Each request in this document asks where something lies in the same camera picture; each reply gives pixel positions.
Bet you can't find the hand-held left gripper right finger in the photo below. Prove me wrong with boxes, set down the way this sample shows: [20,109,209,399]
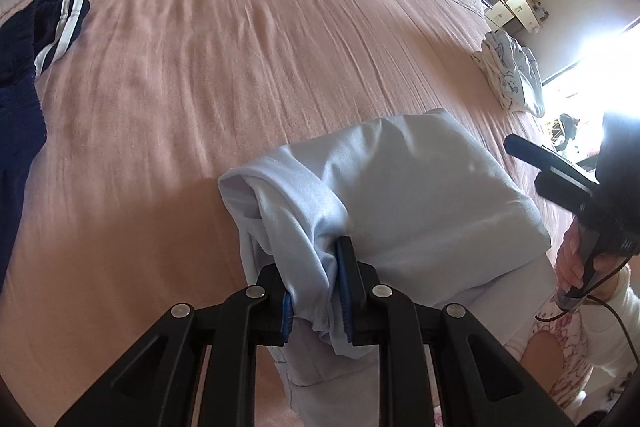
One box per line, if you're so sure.
[335,235,573,427]

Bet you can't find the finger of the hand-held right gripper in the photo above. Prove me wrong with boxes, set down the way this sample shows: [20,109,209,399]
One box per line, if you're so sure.
[534,172,599,215]
[504,134,602,188]

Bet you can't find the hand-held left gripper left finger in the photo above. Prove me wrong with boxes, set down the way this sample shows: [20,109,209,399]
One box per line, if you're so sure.
[55,263,296,427]

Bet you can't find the light blue t-shirt navy collar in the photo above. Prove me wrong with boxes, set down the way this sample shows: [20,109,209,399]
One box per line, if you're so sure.
[217,108,551,427]

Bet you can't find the person's right forearm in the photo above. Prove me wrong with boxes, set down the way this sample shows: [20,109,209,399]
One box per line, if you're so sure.
[582,264,640,380]

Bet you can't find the person's right hand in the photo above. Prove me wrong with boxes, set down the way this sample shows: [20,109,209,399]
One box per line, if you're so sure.
[555,226,630,301]

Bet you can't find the white blue printed folded cloth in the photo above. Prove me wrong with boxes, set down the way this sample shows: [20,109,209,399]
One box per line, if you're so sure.
[472,29,547,118]

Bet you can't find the bright window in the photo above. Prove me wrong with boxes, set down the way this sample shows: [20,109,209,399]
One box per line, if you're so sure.
[542,14,640,84]

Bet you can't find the cream dresser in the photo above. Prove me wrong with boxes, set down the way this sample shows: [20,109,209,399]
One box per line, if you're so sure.
[482,0,548,35]

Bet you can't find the pink printed pajama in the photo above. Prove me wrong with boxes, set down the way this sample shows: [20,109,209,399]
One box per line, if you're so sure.
[505,297,640,414]

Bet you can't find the pink bed blanket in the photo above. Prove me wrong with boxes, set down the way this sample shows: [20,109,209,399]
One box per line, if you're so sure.
[0,0,556,427]

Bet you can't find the navy garment with white stripes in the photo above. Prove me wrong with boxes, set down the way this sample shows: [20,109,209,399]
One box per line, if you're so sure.
[0,0,91,298]

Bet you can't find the black cable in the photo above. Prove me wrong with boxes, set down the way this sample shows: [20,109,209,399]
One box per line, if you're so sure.
[582,254,632,350]

